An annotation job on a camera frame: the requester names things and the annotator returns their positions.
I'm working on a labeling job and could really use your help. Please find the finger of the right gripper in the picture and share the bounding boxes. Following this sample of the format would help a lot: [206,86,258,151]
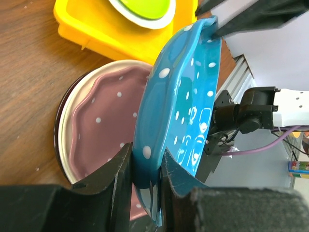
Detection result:
[212,0,309,38]
[195,0,225,16]

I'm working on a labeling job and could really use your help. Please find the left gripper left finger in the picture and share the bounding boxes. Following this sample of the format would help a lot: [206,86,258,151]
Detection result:
[0,143,132,232]

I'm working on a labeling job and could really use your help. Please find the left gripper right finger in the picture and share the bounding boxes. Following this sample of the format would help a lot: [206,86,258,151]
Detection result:
[161,150,309,232]

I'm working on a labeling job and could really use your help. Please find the pink polka dot plate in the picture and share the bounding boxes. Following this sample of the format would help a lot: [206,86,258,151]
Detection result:
[69,65,153,222]

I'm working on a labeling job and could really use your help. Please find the blue polka dot plate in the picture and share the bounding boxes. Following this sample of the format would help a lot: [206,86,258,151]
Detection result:
[132,15,222,226]

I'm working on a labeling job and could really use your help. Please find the cream pink floral plate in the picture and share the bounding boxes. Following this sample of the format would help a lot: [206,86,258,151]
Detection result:
[58,59,152,184]

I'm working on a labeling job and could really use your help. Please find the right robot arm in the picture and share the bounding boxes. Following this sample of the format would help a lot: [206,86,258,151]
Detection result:
[204,0,309,156]

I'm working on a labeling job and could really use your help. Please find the green white bowl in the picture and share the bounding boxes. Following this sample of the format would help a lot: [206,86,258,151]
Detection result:
[109,0,176,29]

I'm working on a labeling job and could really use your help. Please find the dark bottom plate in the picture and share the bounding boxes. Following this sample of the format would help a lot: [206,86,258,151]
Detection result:
[53,72,90,181]

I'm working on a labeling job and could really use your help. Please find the yellow plastic tray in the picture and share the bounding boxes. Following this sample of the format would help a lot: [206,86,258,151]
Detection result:
[54,0,197,64]

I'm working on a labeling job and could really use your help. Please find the colourful box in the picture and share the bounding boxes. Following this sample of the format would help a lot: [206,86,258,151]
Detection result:
[288,161,309,179]

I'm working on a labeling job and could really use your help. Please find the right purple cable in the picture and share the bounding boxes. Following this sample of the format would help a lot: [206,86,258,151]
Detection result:
[222,124,309,157]

